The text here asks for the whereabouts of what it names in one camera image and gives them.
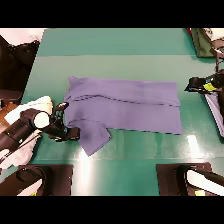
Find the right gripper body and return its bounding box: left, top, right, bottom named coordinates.
left=184, top=74, right=223, bottom=95

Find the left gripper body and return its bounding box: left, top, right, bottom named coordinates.
left=44, top=115, right=81, bottom=143

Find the purple T-shirt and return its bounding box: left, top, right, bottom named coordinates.
left=63, top=76, right=184, bottom=157

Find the cream garment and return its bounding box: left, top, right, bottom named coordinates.
left=4, top=95, right=55, bottom=125

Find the dark green garment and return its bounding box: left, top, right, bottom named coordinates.
left=191, top=28, right=224, bottom=60

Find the white garment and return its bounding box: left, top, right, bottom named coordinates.
left=203, top=28, right=224, bottom=42

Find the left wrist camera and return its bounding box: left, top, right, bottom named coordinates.
left=51, top=101, right=70, bottom=121

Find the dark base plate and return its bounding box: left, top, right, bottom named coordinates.
left=17, top=163, right=74, bottom=197
left=155, top=162, right=214, bottom=197

